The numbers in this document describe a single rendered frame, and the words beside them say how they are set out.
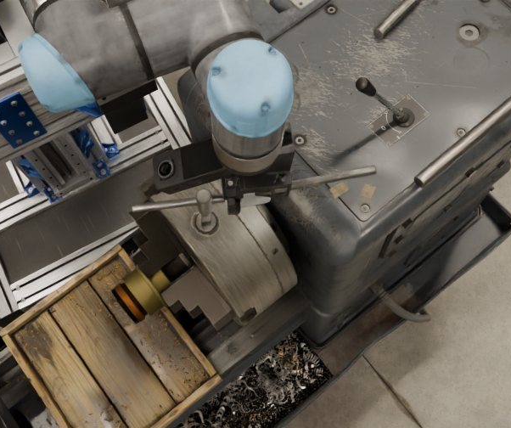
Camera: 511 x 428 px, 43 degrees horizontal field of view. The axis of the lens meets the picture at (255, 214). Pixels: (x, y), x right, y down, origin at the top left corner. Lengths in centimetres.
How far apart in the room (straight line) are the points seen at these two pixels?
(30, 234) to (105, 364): 97
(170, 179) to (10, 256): 153
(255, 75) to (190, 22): 9
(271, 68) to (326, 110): 51
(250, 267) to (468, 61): 50
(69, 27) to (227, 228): 49
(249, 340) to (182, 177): 65
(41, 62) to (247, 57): 19
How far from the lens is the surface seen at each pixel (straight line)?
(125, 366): 135
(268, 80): 56
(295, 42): 115
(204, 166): 74
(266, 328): 135
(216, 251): 102
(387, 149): 105
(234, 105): 56
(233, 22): 61
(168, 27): 62
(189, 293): 112
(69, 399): 137
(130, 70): 62
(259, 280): 106
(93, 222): 220
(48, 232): 224
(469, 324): 231
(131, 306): 113
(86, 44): 62
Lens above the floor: 219
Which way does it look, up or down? 69 degrees down
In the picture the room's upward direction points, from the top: 7 degrees counter-clockwise
